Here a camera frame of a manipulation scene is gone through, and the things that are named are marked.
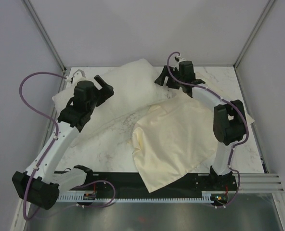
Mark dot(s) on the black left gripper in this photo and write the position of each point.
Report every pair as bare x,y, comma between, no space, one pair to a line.
105,92

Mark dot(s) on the white pillow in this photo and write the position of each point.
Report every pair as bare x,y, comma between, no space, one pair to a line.
134,89

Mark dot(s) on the cream yellow pillowcase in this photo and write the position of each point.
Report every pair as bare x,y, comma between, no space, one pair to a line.
174,137

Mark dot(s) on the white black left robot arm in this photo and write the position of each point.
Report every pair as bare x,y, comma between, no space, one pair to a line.
37,184

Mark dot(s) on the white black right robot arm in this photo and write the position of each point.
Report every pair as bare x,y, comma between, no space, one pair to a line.
229,118

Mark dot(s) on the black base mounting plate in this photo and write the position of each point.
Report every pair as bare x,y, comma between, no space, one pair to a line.
124,184

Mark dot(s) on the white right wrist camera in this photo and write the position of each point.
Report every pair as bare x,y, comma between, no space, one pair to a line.
179,58

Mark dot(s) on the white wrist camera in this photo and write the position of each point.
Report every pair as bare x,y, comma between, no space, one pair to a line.
179,58
76,77

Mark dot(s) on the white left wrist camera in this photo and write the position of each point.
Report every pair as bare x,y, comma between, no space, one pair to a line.
76,77

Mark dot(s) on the right aluminium frame post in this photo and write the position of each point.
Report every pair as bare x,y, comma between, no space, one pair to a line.
259,23

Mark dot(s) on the aluminium frame post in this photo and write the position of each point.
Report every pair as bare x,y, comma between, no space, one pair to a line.
259,23
44,34

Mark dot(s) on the left aluminium frame post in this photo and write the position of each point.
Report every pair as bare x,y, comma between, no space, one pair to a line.
44,34

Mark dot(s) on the white slotted cable duct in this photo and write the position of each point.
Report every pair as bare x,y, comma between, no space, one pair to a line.
90,197

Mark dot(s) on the aluminium front rail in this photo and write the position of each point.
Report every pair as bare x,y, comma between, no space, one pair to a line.
260,183

